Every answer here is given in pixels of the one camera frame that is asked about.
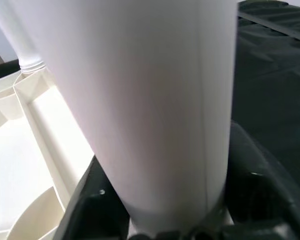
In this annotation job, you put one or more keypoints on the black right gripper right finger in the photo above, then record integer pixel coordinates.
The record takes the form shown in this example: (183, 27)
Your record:
(260, 180)

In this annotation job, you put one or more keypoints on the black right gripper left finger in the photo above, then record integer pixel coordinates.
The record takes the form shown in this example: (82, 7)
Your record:
(90, 212)

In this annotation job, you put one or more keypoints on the white plastic table top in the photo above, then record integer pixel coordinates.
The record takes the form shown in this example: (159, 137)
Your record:
(15, 150)

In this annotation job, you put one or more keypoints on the white plastic table leg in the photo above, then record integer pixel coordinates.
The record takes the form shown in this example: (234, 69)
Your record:
(22, 45)
(140, 100)

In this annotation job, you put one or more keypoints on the black table cloth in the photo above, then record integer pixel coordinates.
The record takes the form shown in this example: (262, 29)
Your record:
(272, 87)

